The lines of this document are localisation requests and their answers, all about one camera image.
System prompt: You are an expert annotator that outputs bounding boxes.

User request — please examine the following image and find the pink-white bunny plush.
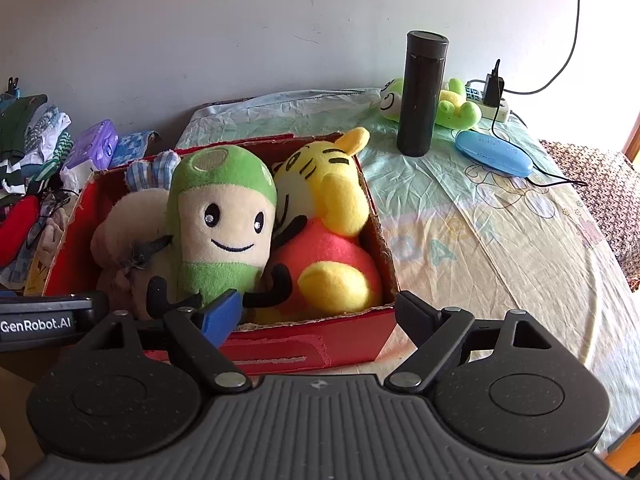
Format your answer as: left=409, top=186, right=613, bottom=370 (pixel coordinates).
left=91, top=151, right=180, bottom=320

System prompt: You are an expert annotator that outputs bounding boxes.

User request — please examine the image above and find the green cream smiling plush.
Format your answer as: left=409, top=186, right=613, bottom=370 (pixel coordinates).
left=132, top=144, right=293, bottom=309

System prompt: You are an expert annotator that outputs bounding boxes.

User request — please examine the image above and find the green patterned tablecloth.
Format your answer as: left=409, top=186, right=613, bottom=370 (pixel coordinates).
left=177, top=88, right=639, bottom=453

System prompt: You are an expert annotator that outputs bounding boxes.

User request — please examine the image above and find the yellow tiger plush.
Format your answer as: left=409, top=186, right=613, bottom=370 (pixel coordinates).
left=250, top=127, right=383, bottom=325

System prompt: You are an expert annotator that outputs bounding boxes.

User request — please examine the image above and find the pile of folded clothes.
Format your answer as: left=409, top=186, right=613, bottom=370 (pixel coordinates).
left=1, top=77, right=74, bottom=209

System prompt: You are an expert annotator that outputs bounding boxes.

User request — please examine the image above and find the blue glasses case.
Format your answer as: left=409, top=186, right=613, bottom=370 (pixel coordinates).
left=454, top=130, right=533, bottom=178

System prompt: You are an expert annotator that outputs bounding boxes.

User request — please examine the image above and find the purple tissue pack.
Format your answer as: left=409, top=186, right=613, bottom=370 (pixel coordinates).
left=63, top=119, right=119, bottom=170

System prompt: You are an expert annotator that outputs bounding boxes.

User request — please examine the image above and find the blue patterned package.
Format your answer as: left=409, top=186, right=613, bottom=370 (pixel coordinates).
left=108, top=130, right=160, bottom=169

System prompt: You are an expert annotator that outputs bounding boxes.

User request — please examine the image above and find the green frog plush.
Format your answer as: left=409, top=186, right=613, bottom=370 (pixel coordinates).
left=380, top=78, right=482, bottom=130

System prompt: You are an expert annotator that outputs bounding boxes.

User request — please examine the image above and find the white power strip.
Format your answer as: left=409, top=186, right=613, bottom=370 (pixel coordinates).
left=464, top=84, right=511, bottom=123

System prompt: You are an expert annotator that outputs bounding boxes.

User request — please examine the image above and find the patterned brown chair cushion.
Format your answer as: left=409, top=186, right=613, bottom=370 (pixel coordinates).
left=540, top=140, right=639, bottom=292

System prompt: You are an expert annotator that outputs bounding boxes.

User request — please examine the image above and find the black charger adapter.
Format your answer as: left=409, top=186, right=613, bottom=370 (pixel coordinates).
left=483, top=60, right=504, bottom=108

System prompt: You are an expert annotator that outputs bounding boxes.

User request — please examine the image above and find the black thermos bottle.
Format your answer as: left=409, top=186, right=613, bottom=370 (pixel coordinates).
left=397, top=30, right=449, bottom=157

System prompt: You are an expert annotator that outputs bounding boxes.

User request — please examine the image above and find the black charger cable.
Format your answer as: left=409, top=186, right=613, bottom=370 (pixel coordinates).
left=466, top=0, right=589, bottom=189

